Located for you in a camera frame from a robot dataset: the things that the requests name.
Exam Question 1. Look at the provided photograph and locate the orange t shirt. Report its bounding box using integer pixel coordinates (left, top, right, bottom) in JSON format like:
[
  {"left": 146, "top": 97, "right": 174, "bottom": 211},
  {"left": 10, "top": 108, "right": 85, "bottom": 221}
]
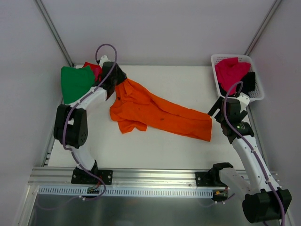
[{"left": 110, "top": 79, "right": 212, "bottom": 142}]

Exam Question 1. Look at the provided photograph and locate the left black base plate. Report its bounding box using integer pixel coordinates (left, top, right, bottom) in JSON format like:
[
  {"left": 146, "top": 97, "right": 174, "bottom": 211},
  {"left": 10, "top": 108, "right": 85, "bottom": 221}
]
[{"left": 71, "top": 168, "right": 113, "bottom": 185}]

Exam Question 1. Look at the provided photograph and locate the purple cable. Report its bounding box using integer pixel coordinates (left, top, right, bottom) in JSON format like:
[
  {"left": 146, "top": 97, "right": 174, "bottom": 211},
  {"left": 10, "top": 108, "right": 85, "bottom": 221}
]
[
  {"left": 35, "top": 43, "right": 118, "bottom": 210},
  {"left": 199, "top": 81, "right": 289, "bottom": 226}
]

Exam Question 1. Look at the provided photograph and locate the magenta t shirt in basket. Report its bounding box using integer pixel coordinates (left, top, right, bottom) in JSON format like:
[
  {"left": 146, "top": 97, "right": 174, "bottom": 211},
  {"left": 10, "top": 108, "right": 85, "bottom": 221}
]
[{"left": 214, "top": 57, "right": 251, "bottom": 92}]

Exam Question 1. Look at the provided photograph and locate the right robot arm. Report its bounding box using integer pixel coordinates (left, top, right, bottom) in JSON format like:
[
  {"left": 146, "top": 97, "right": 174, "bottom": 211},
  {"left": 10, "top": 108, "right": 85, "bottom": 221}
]
[{"left": 207, "top": 95, "right": 292, "bottom": 226}]

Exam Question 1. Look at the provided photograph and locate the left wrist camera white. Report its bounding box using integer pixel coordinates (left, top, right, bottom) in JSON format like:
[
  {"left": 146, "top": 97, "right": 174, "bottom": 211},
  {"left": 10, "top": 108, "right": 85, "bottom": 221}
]
[{"left": 96, "top": 55, "right": 109, "bottom": 67}]

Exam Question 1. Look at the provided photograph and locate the pink folded t shirt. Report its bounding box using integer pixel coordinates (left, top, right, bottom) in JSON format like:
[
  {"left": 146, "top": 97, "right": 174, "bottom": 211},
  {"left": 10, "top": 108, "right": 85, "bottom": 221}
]
[{"left": 93, "top": 67, "right": 102, "bottom": 82}]

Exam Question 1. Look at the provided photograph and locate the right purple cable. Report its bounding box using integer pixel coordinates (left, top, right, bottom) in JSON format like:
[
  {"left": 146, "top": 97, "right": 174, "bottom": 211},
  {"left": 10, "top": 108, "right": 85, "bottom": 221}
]
[{"left": 199, "top": 81, "right": 289, "bottom": 226}]

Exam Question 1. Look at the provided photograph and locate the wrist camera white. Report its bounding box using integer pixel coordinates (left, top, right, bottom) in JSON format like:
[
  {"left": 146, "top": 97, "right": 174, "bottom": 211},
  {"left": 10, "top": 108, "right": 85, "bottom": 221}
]
[
  {"left": 236, "top": 92, "right": 250, "bottom": 106},
  {"left": 96, "top": 55, "right": 109, "bottom": 67}
]

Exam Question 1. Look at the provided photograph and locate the white plastic basket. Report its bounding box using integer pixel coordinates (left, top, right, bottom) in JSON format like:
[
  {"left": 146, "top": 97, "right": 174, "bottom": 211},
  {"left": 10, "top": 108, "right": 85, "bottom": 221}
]
[{"left": 211, "top": 54, "right": 264, "bottom": 102}]

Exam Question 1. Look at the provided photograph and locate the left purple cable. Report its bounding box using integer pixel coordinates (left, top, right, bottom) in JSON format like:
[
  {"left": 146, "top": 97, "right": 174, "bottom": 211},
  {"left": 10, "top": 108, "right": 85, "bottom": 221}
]
[{"left": 35, "top": 43, "right": 118, "bottom": 210}]

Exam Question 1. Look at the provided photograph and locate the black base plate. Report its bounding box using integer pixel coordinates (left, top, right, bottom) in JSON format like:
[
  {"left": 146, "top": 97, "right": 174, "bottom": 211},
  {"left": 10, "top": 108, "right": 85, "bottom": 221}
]
[
  {"left": 71, "top": 168, "right": 113, "bottom": 185},
  {"left": 195, "top": 171, "right": 226, "bottom": 187}
]

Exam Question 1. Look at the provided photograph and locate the aluminium mounting rail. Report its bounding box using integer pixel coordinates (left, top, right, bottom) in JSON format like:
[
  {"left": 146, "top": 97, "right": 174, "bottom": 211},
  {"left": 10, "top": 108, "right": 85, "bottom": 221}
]
[{"left": 28, "top": 166, "right": 278, "bottom": 189}]

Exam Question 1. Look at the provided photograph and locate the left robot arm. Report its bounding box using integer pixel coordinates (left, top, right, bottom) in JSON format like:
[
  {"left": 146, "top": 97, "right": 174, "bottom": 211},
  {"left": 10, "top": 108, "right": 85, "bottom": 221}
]
[{"left": 54, "top": 61, "right": 127, "bottom": 184}]

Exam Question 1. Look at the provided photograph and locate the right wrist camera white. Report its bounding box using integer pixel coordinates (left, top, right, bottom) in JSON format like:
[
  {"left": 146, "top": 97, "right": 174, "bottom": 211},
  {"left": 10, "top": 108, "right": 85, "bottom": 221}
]
[{"left": 236, "top": 92, "right": 250, "bottom": 106}]

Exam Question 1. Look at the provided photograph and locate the black t shirt in basket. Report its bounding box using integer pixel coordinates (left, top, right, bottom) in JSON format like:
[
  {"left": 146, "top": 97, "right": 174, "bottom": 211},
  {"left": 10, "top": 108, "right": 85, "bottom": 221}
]
[{"left": 218, "top": 72, "right": 256, "bottom": 97}]

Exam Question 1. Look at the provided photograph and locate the red folded t shirt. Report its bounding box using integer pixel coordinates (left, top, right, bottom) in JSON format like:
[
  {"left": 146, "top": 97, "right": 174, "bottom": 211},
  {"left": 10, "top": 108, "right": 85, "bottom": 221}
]
[{"left": 83, "top": 62, "right": 102, "bottom": 71}]

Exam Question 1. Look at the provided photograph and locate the green folded t shirt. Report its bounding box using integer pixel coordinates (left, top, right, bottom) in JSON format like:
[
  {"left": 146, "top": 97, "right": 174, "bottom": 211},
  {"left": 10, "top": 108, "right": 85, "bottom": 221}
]
[{"left": 61, "top": 66, "right": 95, "bottom": 105}]

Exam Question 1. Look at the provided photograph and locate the white slotted cable duct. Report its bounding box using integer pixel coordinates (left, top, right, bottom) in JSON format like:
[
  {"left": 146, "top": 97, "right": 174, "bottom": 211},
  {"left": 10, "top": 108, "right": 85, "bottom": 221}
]
[{"left": 38, "top": 186, "right": 214, "bottom": 198}]

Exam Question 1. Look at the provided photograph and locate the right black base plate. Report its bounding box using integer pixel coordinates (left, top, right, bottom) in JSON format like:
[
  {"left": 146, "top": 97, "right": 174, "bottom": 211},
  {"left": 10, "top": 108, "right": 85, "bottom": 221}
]
[{"left": 195, "top": 171, "right": 226, "bottom": 187}]

